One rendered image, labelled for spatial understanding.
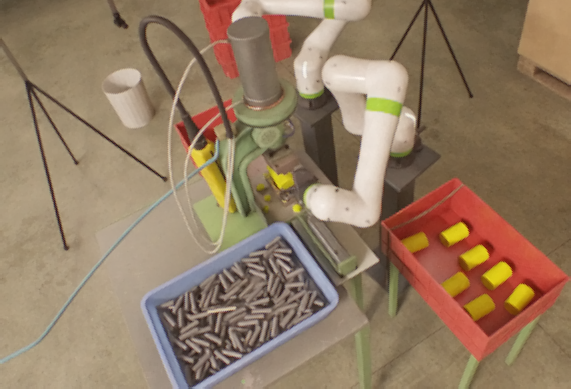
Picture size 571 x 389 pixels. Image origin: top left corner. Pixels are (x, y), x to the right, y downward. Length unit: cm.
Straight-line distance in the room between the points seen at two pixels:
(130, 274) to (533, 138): 271
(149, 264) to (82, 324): 127
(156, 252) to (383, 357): 129
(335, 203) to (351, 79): 41
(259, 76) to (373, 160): 43
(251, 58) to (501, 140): 241
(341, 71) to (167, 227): 94
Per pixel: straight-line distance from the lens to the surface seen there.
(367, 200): 154
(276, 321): 167
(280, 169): 176
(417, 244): 217
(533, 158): 352
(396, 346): 270
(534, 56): 403
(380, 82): 159
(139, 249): 205
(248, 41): 144
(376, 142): 156
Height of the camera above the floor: 251
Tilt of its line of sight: 48 degrees down
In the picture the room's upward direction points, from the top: 11 degrees counter-clockwise
